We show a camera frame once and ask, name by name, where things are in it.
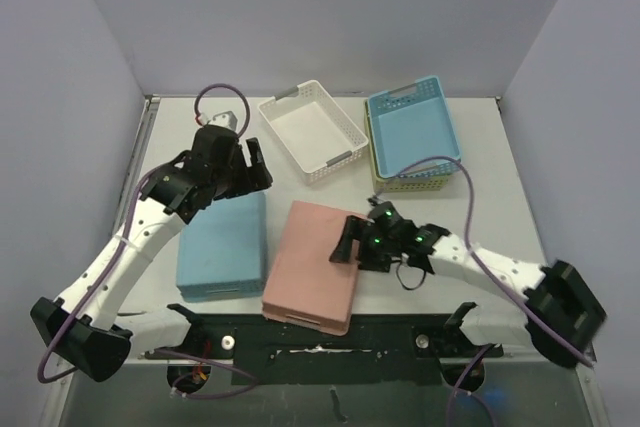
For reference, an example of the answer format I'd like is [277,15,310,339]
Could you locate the pink plastic basket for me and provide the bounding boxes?
[262,201,358,336]

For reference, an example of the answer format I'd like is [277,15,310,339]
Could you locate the light blue plastic basket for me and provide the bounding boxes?
[176,192,268,303]

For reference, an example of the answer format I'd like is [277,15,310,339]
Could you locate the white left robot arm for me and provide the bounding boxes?
[30,125,273,382]

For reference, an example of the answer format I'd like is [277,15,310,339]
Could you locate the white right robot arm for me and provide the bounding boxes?
[329,198,607,369]

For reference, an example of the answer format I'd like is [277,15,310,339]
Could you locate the white plastic basket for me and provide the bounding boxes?
[258,80,369,185]

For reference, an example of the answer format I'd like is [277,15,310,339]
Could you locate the yellow-green plastic basket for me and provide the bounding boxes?
[364,102,451,193]

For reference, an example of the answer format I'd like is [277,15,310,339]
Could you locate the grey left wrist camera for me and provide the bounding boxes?
[206,111,238,132]

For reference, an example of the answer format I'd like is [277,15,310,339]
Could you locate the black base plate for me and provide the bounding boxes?
[150,314,479,386]

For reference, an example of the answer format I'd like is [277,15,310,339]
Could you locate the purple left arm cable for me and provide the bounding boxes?
[35,82,261,401]

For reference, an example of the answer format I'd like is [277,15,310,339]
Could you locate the aluminium table frame rail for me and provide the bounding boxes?
[38,372,94,427]

